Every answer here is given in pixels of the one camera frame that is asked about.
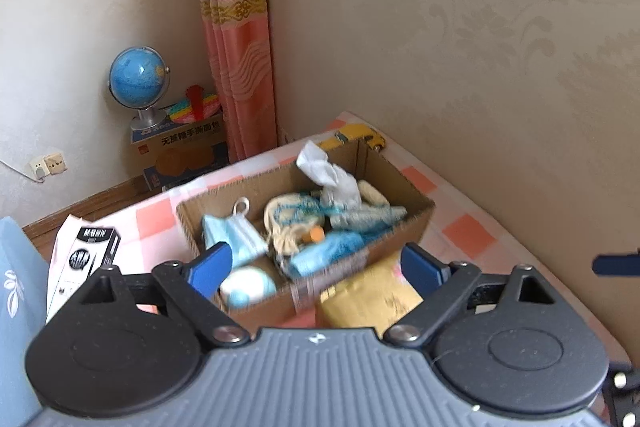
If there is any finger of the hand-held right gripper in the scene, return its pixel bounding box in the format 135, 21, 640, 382
592, 249, 640, 278

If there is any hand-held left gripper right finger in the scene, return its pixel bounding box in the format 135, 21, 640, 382
384, 243, 576, 348

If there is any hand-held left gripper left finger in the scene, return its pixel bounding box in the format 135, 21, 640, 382
57, 243, 250, 348

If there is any blue face mask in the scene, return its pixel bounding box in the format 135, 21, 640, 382
290, 229, 371, 278
201, 197, 268, 268

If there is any cream sock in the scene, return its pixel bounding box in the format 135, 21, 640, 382
356, 179, 391, 208

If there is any brown cardboard box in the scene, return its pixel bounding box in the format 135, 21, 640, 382
175, 137, 437, 325

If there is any blue yarn with orange bobbin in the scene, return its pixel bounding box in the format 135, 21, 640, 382
285, 194, 351, 243

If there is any white tissue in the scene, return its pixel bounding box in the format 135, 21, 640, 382
296, 141, 362, 210

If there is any white round puff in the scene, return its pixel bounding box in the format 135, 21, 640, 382
219, 268, 278, 309

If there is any yellow tissue pack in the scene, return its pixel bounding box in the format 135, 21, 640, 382
315, 252, 426, 330

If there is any grey blue cloth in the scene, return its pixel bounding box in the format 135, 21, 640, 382
330, 205, 408, 230

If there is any cream patterned cloth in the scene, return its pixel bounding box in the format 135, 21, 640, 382
263, 192, 326, 258

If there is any printed cardboard carton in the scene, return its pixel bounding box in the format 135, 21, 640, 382
130, 119, 230, 180

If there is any black and white carton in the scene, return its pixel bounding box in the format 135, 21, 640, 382
46, 214, 122, 325

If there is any yellow toy car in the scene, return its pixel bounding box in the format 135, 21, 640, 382
318, 123, 387, 154

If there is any rainbow pop toy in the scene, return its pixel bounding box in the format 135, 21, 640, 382
165, 94, 222, 124

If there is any red plastic toy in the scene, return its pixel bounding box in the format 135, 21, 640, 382
185, 85, 207, 120

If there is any blue floral cushion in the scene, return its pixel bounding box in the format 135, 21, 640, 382
0, 217, 51, 427

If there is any blue desk globe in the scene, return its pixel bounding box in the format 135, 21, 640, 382
108, 47, 170, 131

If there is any pink patterned curtain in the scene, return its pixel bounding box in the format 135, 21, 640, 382
193, 0, 278, 160

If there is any beige patterned headboard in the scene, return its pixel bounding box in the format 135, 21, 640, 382
260, 0, 640, 358

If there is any black metal frame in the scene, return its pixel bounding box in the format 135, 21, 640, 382
602, 364, 640, 427

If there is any wall socket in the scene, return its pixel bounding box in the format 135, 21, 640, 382
29, 149, 67, 178

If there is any white cable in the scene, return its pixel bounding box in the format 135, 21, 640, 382
0, 158, 43, 182

